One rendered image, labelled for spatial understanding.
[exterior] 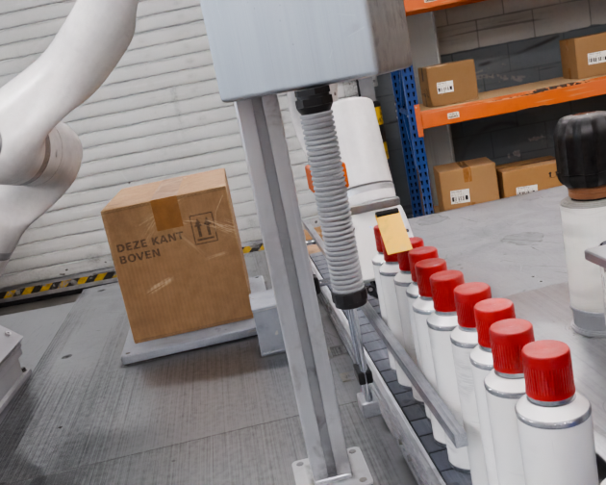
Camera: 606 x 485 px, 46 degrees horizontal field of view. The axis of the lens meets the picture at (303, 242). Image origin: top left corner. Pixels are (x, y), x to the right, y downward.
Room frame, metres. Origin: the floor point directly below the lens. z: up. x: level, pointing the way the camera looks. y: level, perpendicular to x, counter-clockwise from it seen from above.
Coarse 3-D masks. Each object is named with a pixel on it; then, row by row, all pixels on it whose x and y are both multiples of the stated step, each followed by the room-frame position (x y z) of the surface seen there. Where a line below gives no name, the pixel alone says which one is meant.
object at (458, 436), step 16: (304, 224) 1.63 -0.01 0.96; (320, 240) 1.43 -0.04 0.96; (368, 304) 0.98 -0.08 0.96; (368, 320) 0.95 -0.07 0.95; (384, 336) 0.85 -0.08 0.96; (400, 352) 0.79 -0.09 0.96; (416, 368) 0.74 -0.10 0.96; (416, 384) 0.71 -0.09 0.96; (432, 400) 0.66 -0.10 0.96; (448, 416) 0.62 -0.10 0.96; (448, 432) 0.61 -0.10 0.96; (464, 432) 0.59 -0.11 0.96
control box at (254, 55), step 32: (224, 0) 0.71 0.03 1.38; (256, 0) 0.69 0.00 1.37; (288, 0) 0.68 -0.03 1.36; (320, 0) 0.66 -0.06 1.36; (352, 0) 0.64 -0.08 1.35; (384, 0) 0.67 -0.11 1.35; (224, 32) 0.71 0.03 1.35; (256, 32) 0.69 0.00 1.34; (288, 32) 0.68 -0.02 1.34; (320, 32) 0.66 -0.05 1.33; (352, 32) 0.65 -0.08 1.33; (384, 32) 0.66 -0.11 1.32; (224, 64) 0.72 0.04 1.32; (256, 64) 0.70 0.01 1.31; (288, 64) 0.68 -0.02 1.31; (320, 64) 0.66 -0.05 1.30; (352, 64) 0.65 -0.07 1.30; (384, 64) 0.65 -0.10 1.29; (224, 96) 0.72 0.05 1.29; (256, 96) 0.70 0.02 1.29
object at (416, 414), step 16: (320, 256) 1.62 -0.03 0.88; (320, 272) 1.48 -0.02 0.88; (368, 336) 1.07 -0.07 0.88; (368, 352) 1.01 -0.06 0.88; (384, 352) 0.99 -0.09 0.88; (384, 368) 0.94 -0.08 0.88; (400, 400) 0.84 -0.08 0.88; (416, 416) 0.79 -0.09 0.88; (416, 432) 0.76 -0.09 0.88; (432, 432) 0.74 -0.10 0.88; (432, 448) 0.71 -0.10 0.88; (448, 464) 0.67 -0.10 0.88; (448, 480) 0.65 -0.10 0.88; (464, 480) 0.64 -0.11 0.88
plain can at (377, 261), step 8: (376, 232) 0.92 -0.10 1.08; (376, 240) 0.93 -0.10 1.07; (376, 248) 0.93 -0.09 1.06; (376, 256) 0.93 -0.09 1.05; (376, 264) 0.92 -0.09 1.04; (376, 272) 0.92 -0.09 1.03; (376, 280) 0.92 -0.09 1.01; (384, 304) 0.92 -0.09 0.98; (384, 312) 0.92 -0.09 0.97; (384, 320) 0.92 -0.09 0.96; (392, 360) 0.92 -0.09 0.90; (392, 368) 0.92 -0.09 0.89
